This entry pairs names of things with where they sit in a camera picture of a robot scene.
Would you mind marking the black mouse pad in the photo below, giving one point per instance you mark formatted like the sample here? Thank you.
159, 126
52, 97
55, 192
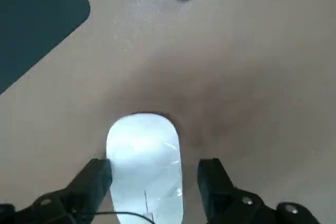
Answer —
34, 24

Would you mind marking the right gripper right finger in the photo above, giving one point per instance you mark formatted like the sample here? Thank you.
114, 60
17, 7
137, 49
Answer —
218, 195

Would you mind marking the white computer mouse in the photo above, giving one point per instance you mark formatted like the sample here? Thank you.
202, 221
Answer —
144, 155

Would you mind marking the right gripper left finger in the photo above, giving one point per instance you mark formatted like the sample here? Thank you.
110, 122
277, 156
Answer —
84, 190

